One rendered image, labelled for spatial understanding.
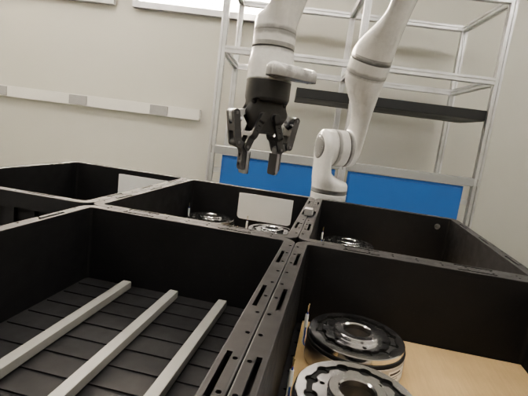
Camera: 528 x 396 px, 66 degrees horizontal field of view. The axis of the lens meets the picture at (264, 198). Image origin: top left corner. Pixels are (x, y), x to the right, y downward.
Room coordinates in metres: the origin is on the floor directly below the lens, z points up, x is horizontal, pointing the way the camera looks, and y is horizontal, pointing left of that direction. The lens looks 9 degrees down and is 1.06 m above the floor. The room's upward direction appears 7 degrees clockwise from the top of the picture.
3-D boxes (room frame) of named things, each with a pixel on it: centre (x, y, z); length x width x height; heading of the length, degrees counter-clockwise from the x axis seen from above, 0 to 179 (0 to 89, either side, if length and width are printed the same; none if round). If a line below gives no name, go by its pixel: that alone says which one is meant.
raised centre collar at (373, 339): (0.41, -0.12, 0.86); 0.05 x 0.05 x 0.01
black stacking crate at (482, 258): (0.69, -0.23, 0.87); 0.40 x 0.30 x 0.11; 170
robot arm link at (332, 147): (1.05, -0.16, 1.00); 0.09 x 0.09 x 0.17; 17
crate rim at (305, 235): (0.69, -0.23, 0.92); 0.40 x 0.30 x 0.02; 170
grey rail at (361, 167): (2.61, -0.46, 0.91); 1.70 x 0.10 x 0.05; 88
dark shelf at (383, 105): (2.80, -0.72, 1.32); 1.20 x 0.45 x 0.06; 88
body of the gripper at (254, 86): (0.71, 0.02, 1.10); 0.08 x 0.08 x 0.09
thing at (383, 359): (0.41, -0.12, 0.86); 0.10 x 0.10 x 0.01
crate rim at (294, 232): (0.74, 0.07, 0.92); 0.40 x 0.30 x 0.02; 170
